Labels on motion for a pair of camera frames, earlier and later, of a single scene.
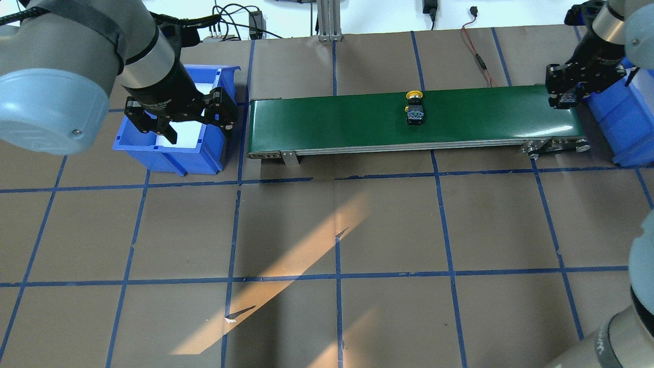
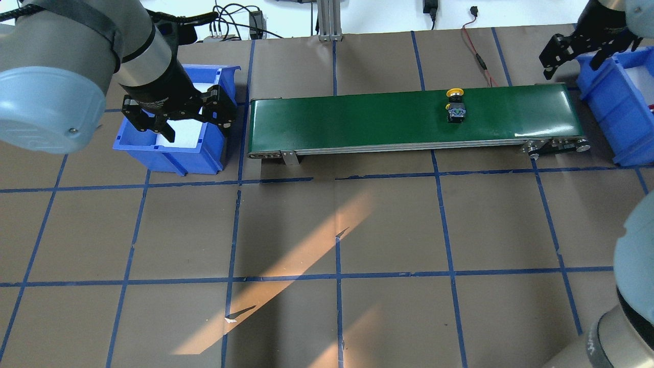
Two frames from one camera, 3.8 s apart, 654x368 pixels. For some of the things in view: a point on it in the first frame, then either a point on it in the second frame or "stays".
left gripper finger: [168, 131] stays
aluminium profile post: [329, 13] stays
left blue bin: [208, 158] stays
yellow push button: [414, 109] -> [456, 108]
